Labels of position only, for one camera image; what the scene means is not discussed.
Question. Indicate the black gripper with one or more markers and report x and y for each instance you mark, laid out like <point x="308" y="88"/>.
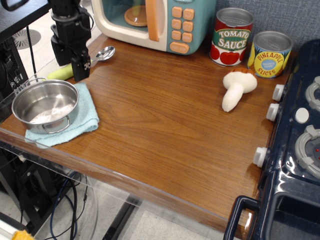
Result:
<point x="71" y="31"/>

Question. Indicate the spoon with green handle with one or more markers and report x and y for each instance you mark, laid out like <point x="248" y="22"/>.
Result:
<point x="66" y="72"/>

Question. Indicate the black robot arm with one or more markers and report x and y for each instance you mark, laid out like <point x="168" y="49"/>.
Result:
<point x="65" y="4"/>

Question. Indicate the stainless steel pot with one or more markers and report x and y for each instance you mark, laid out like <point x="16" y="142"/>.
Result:
<point x="47" y="106"/>

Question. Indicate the light blue cloth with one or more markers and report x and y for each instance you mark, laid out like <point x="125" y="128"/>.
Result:
<point x="87" y="120"/>

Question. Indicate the black side table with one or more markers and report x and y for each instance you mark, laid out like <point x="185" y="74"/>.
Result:
<point x="15" y="15"/>

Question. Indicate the toy microwave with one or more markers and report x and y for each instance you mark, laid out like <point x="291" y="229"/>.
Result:
<point x="173" y="26"/>

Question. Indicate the tomato sauce can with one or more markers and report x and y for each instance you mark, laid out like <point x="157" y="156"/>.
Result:
<point x="231" y="33"/>

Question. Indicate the plush white mushroom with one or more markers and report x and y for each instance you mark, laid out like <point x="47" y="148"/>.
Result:
<point x="237" y="82"/>

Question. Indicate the pineapple slices can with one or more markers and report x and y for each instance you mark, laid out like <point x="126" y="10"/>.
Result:
<point x="269" y="53"/>

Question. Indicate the white stove knob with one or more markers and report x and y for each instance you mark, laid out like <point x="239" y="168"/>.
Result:
<point x="272" y="111"/>
<point x="259" y="156"/>
<point x="278" y="92"/>

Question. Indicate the dark blue toy stove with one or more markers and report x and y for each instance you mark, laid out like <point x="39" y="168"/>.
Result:
<point x="288" y="203"/>

